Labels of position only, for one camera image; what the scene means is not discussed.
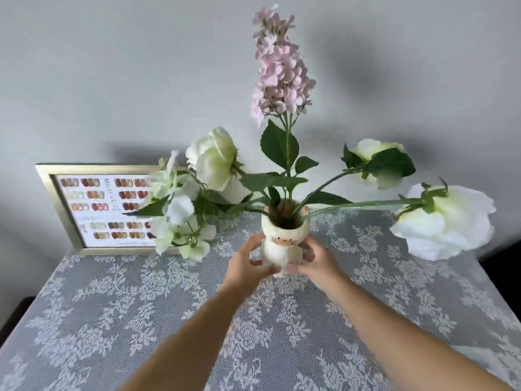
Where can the white green hydrangea sprig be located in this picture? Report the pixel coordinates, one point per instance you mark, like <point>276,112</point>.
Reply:
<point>179,207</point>

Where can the white floral lace tablecloth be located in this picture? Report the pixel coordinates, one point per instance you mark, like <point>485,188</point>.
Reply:
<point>122,321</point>

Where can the person's right forearm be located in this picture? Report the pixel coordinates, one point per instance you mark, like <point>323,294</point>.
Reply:
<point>407,342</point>

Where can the large open white rose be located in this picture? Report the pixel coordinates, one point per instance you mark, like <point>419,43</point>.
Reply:
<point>451,223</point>

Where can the person's right hand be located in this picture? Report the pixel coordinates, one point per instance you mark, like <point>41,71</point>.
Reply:
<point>321,267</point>

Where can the person's left forearm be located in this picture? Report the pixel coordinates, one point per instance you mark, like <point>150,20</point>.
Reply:
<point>191,337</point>

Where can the white rose with short stem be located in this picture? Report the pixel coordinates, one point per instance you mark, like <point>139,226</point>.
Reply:
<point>213,158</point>

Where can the person's right thumb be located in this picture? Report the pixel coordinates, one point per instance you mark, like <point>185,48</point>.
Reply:
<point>294,268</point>

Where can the person's left hand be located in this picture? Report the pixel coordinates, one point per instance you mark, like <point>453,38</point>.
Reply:
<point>241,269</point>

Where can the white cat face vase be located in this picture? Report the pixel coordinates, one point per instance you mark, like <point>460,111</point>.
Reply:
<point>281,244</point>

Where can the small white rose bud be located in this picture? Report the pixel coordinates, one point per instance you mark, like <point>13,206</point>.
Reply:
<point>376,152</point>

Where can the person's left thumb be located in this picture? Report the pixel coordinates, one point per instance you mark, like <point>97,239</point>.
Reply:
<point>263,267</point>

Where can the pink lilac flower stem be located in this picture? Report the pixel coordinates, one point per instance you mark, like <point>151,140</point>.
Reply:
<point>281,69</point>

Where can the gold framed colour chart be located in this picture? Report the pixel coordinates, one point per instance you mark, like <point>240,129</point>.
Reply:
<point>81,207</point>

